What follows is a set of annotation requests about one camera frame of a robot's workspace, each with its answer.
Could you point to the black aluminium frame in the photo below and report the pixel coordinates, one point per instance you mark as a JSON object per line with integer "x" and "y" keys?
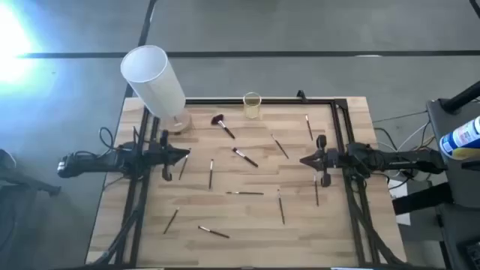
{"x": 285, "y": 101}

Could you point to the black clamp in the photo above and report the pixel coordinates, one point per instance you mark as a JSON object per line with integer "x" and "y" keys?
{"x": 301, "y": 95}

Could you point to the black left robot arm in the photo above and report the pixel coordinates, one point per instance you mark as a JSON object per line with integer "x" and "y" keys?
{"x": 93, "y": 163}

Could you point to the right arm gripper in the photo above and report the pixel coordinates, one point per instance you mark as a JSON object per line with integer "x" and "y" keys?
{"x": 338, "y": 156}

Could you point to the thick makeup brush silver ferrule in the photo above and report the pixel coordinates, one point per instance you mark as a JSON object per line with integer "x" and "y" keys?
{"x": 243, "y": 155}

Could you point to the grey cart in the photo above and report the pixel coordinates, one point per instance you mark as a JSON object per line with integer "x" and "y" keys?
{"x": 461, "y": 180}

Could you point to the white shade wooden base lamp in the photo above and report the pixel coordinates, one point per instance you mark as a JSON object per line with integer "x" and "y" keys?
{"x": 153, "y": 82}

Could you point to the clear glass cup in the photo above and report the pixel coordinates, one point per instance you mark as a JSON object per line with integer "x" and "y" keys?
{"x": 252, "y": 110}

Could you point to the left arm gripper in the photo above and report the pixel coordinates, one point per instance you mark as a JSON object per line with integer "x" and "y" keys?
{"x": 153, "y": 155}

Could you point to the blue white spray can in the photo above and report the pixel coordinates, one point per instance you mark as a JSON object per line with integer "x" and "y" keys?
{"x": 459, "y": 138}

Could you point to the black pole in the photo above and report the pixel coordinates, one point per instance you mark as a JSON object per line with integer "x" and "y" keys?
{"x": 465, "y": 95}

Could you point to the fan makeup brush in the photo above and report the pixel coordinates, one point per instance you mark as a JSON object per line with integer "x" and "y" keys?
{"x": 217, "y": 120}

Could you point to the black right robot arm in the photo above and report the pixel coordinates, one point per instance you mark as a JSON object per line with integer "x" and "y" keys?
{"x": 405, "y": 159}

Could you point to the white paper sheet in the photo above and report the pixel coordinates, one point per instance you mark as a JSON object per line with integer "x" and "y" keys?
{"x": 397, "y": 189}

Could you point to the grey metal stand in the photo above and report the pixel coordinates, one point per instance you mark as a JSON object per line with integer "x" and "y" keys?
{"x": 22, "y": 180}

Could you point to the thin makeup brush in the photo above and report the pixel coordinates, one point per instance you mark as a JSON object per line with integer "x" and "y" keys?
{"x": 316, "y": 191}
{"x": 280, "y": 146}
{"x": 309, "y": 128}
{"x": 243, "y": 193}
{"x": 171, "y": 221}
{"x": 213, "y": 232}
{"x": 281, "y": 208}
{"x": 183, "y": 167}
{"x": 210, "y": 176}

